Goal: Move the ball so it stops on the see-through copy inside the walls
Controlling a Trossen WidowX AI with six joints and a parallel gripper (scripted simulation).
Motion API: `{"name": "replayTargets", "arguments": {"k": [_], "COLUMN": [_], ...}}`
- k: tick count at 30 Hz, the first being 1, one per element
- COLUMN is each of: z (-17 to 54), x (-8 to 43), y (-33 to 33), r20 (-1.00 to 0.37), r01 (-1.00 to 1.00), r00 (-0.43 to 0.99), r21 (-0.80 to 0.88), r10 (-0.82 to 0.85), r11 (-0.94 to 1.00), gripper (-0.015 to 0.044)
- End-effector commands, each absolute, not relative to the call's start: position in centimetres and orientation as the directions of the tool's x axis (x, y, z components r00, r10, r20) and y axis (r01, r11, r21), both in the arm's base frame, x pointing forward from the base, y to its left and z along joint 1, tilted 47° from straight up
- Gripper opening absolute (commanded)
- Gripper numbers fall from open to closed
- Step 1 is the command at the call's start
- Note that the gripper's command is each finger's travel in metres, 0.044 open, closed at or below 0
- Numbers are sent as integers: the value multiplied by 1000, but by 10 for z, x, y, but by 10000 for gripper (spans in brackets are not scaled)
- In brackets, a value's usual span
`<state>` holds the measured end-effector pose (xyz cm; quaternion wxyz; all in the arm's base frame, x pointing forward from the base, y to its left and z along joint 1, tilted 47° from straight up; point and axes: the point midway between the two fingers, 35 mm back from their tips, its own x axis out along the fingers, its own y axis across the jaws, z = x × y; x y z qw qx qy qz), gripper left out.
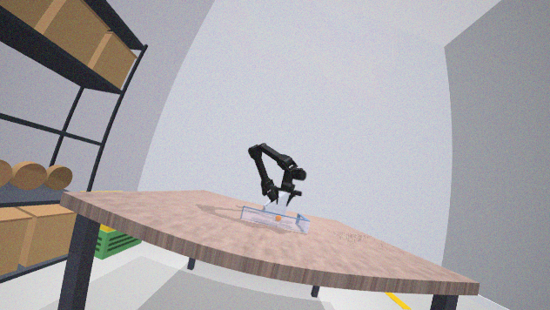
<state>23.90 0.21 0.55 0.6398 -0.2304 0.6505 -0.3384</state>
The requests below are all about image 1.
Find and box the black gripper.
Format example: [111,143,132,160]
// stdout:
[268,178,302,207]

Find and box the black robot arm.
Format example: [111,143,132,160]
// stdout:
[248,143,307,202]

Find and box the light blue flat bar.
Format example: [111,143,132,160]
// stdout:
[243,206,310,222]

